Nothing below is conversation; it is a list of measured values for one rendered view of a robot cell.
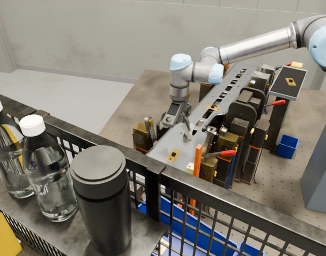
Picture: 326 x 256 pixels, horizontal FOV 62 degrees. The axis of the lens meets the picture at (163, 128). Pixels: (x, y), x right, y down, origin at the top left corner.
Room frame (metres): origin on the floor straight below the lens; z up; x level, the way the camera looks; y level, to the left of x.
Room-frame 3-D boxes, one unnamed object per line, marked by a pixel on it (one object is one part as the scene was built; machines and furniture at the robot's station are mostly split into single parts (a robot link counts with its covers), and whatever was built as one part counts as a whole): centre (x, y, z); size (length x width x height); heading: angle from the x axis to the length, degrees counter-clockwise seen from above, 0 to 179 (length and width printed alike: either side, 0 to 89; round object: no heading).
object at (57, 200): (0.31, 0.19, 1.53); 0.07 x 0.07 x 0.20
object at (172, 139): (1.34, -0.29, 1.00); 1.38 x 0.22 x 0.02; 150
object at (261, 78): (1.52, -0.61, 0.90); 0.13 x 0.08 x 0.41; 60
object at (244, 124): (1.02, -0.36, 0.91); 0.07 x 0.05 x 0.42; 60
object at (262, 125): (1.05, -0.49, 0.89); 0.09 x 0.08 x 0.38; 60
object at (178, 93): (0.94, -0.06, 1.33); 0.08 x 0.08 x 0.05
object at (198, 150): (0.76, -0.13, 0.95); 0.03 x 0.01 x 0.50; 150
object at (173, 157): (0.92, -0.05, 1.01); 0.08 x 0.04 x 0.01; 149
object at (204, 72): (0.94, -0.16, 1.41); 0.11 x 0.11 x 0.08; 79
